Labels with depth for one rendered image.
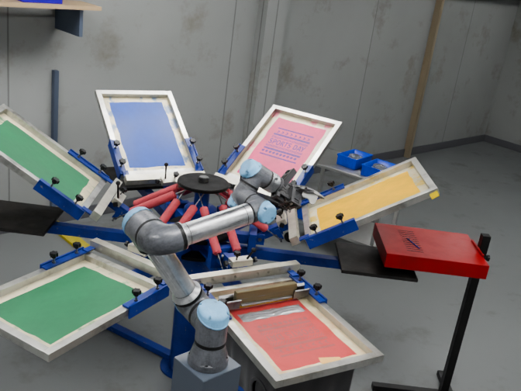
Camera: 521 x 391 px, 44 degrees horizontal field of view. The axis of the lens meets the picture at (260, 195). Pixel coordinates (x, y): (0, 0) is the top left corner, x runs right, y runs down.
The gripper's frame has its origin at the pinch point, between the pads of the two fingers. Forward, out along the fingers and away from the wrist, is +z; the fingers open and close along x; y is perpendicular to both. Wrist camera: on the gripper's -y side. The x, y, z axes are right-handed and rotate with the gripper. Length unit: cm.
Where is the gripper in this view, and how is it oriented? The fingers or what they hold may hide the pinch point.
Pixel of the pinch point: (310, 202)
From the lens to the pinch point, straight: 257.3
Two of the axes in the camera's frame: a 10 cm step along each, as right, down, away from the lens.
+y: -1.3, 8.6, -4.9
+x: 6.9, -2.7, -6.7
